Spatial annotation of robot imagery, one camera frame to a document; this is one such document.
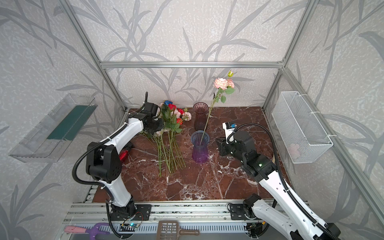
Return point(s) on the flower bunch on table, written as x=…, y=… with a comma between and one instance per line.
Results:
x=169, y=154

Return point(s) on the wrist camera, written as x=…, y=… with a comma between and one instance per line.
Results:
x=150, y=109
x=229, y=128

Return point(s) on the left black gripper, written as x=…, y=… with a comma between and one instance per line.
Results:
x=156, y=126

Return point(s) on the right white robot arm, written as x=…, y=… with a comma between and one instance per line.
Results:
x=298, y=221

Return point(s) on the brown plastic scoop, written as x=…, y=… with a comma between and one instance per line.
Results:
x=170, y=230

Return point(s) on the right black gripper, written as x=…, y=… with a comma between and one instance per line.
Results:
x=222, y=147

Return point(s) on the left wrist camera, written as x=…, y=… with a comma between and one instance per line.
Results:
x=150, y=109

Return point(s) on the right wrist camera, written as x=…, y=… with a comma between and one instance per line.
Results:
x=229, y=128

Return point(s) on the clear plastic tray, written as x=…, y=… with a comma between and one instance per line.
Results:
x=48, y=141

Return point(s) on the purple glass vase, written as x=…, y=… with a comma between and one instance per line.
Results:
x=199, y=148

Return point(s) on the red handheld tool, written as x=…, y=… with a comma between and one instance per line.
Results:
x=124, y=154

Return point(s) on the white wire basket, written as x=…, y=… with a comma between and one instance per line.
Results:
x=302, y=133

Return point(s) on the white pink-edged rose stem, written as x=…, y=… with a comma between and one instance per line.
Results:
x=223, y=87

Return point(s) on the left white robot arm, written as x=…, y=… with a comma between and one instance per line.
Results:
x=101, y=164

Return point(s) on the dark red glass vase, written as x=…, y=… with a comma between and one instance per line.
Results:
x=201, y=111

